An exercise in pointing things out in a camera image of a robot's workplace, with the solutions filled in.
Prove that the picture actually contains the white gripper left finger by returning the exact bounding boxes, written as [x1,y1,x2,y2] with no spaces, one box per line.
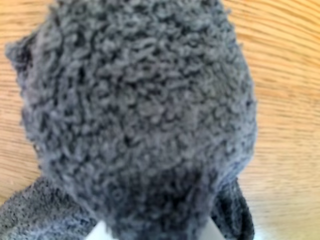
[86,220,114,240]

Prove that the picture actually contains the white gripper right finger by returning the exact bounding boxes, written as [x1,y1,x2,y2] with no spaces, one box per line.
[204,216,226,240]

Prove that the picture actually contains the dark grey fluffy cloth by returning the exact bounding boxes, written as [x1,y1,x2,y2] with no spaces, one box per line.
[0,0,259,240]

